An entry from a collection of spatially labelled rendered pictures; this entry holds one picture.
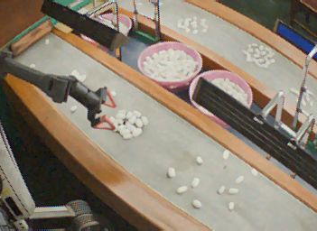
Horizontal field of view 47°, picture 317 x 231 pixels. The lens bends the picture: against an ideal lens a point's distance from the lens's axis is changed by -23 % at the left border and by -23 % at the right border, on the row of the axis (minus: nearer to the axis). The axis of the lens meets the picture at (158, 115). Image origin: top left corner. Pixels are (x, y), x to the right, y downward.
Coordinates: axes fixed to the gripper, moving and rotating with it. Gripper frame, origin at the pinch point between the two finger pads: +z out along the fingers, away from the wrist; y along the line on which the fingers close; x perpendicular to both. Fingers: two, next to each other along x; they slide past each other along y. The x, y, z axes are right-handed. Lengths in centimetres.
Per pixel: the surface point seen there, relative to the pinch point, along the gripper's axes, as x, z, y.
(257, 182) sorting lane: 27, 45, 21
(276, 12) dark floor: 48, 157, -214
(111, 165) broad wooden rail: -11.2, 9.7, 9.1
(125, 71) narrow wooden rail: -7.8, 12.4, -37.9
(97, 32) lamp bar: 5.9, -17.4, -27.3
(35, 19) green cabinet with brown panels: -40, -32, -79
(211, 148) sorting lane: 14.3, 33.9, 2.0
